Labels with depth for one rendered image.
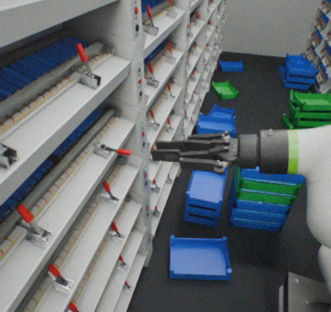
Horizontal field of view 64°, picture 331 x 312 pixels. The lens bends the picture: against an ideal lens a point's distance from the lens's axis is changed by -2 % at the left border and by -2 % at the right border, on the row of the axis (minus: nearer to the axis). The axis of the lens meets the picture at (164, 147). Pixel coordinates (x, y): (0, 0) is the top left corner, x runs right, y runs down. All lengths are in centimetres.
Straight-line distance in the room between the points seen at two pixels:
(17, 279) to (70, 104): 32
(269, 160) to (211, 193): 108
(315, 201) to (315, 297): 69
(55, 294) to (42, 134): 40
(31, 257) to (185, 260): 108
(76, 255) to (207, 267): 90
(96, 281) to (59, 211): 39
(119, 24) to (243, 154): 44
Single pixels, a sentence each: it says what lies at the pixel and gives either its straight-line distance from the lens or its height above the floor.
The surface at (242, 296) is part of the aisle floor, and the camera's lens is 150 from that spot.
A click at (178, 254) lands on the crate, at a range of 155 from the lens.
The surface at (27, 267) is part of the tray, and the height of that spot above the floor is 89.
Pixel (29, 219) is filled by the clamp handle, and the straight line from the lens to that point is 54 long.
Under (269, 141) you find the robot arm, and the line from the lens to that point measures 56.
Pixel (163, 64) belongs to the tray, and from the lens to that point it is 125.
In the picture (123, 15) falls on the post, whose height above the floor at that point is 120.
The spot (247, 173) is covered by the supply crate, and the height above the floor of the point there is 43.
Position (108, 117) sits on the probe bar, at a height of 93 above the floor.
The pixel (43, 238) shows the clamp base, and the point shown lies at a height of 90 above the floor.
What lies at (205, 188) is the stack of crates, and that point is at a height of 16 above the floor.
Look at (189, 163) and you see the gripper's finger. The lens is 58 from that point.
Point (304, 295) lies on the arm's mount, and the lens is 119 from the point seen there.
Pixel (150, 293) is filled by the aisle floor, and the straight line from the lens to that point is 146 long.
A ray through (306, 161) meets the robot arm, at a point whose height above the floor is 101.
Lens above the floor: 134
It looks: 38 degrees down
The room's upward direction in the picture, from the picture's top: straight up
